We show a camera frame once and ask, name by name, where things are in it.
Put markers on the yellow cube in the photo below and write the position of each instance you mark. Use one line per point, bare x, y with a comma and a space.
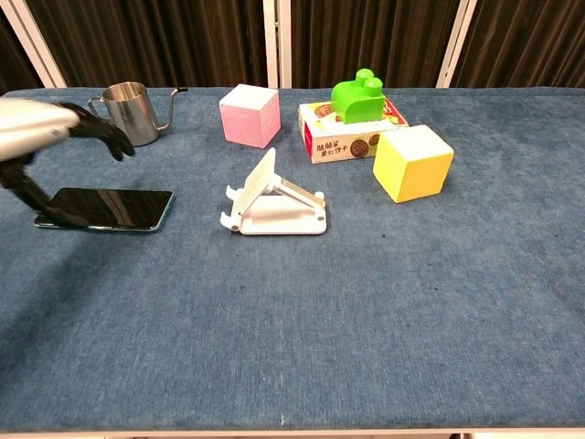
411, 164

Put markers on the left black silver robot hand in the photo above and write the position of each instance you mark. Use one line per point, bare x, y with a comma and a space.
32, 123

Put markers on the white folding phone stand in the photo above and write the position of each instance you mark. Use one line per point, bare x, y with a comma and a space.
274, 215

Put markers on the dark pleated curtain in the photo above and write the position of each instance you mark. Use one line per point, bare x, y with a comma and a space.
525, 41
13, 59
160, 41
388, 32

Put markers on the blue table cloth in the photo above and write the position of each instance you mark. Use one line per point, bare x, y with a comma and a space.
292, 311

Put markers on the black smartphone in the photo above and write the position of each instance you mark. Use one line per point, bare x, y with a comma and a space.
114, 208

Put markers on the green toy building block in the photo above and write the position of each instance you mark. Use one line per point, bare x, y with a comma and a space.
358, 100

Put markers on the steel gooseneck kettle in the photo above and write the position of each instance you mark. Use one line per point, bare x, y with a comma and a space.
130, 114

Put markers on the white upright frame post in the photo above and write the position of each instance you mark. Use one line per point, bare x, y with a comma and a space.
277, 46

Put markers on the printed snack box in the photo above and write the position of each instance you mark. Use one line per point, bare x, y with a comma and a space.
333, 139

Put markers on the pink cube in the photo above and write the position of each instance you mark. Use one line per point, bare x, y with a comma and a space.
249, 116

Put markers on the white slanted frame post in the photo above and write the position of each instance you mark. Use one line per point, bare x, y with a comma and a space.
457, 46
39, 46

